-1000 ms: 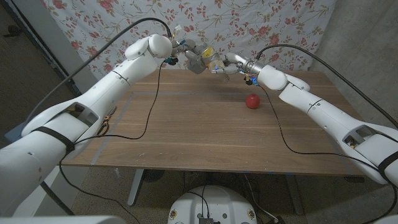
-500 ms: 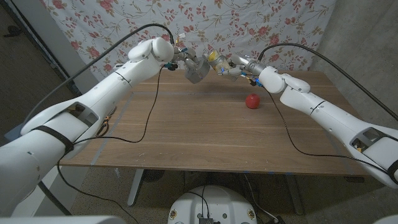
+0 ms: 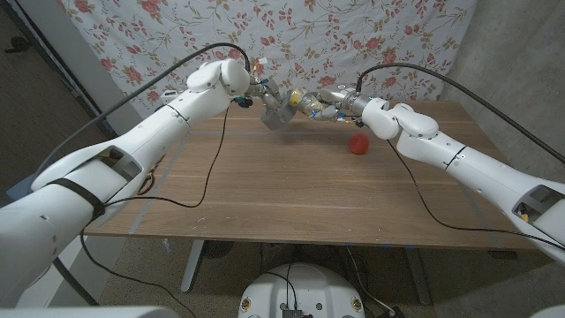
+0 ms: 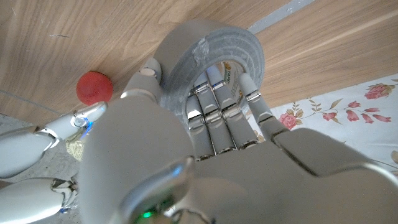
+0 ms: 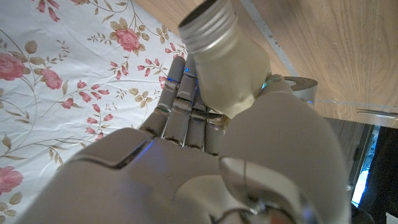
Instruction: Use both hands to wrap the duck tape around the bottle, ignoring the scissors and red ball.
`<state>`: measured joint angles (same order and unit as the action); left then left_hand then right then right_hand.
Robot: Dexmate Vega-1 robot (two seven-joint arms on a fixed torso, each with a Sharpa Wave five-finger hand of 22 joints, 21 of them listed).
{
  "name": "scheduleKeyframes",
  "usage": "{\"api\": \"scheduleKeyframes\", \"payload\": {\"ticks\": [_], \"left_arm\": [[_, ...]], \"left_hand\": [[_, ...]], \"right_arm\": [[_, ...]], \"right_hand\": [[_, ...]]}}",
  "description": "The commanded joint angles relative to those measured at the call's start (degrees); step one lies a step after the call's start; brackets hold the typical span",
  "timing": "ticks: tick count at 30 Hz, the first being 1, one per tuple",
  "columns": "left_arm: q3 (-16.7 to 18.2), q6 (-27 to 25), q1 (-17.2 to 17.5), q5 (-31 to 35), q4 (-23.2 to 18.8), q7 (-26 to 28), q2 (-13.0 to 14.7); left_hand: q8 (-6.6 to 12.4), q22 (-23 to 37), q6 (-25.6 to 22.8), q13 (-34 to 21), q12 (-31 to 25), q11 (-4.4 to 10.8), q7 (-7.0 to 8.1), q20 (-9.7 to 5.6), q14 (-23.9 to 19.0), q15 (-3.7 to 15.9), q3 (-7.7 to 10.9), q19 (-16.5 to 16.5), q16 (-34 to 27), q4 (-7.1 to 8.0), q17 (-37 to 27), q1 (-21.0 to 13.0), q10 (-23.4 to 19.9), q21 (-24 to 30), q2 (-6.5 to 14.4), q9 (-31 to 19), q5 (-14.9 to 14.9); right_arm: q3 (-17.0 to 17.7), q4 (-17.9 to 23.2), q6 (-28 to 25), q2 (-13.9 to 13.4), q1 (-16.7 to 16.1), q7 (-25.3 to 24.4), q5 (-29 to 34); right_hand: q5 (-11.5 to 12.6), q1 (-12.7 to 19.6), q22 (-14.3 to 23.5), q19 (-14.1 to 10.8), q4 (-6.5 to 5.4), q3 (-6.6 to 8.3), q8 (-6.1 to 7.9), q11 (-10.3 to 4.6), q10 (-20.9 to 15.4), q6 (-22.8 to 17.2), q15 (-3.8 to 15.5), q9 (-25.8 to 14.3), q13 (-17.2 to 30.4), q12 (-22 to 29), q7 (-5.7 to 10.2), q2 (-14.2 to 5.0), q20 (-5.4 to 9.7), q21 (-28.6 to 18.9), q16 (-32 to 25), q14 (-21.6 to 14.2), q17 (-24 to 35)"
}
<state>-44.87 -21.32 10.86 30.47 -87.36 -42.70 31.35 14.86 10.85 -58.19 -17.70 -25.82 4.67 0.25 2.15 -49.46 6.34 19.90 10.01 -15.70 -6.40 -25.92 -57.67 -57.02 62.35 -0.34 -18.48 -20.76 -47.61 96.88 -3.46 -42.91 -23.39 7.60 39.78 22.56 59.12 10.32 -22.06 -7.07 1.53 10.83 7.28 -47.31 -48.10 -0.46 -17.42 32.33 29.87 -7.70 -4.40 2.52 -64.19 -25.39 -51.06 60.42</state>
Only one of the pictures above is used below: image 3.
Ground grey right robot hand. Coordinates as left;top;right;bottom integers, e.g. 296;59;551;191
310;87;372;125

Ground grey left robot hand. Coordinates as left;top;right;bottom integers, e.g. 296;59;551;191
246;77;284;117

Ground clear bottle with yellow label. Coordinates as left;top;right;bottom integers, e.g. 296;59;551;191
289;87;330;117

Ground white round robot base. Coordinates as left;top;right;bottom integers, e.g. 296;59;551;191
237;263;366;318

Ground orange and black scissors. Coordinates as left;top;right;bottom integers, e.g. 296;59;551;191
136;154;165;196

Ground floral backdrop cloth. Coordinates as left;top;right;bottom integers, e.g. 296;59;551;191
56;0;480;123

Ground small black floor fan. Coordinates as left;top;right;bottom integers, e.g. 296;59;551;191
201;240;235;261

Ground grey table leg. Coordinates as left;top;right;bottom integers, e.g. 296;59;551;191
403;246;433;307

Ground white table leg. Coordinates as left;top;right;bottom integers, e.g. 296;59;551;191
179;239;207;295

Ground white robot torso edge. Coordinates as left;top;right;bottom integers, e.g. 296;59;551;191
0;306;180;318

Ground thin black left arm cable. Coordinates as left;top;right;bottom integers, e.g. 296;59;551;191
80;101;230;318

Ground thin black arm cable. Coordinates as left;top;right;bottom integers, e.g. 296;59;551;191
387;140;565;252
80;101;230;318

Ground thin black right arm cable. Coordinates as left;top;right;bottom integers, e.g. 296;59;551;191
387;140;565;252

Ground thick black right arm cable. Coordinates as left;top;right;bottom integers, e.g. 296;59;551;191
355;62;565;165

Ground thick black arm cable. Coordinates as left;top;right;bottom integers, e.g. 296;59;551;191
355;62;565;165
30;42;252;307

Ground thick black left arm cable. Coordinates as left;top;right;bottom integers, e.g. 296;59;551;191
30;42;252;307

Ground white cable under table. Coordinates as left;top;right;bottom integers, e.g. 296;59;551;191
345;246;394;317

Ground black cable on robot base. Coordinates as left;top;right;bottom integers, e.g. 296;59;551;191
264;271;298;310

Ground black door handle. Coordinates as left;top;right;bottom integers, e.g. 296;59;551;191
4;35;32;55

